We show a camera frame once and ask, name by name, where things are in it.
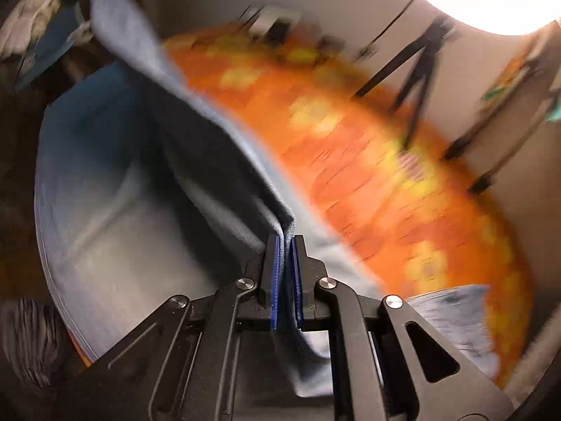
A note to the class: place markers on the white and black object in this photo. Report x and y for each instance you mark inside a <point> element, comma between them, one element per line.
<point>271,24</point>

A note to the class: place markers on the dark striped cloth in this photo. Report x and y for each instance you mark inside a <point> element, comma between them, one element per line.
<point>30,337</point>

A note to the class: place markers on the orange floral blanket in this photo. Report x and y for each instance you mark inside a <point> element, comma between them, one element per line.
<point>350,162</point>

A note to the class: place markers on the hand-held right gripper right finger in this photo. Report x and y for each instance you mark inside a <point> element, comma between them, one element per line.
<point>298,280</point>

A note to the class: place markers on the colourful landscape painting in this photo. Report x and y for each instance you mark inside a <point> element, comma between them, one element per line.
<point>510,79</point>

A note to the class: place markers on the pale light stand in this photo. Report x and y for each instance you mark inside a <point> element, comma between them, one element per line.
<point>504,140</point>

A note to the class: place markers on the black tripod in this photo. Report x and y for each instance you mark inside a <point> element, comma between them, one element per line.
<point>423,65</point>

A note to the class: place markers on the blue denim pants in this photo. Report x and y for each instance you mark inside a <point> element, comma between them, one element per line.
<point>131,184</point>

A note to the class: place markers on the pile of clothes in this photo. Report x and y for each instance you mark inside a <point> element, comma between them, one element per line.
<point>35,22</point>

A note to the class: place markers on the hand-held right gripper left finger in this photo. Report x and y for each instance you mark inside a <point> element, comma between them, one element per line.
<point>274,280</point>

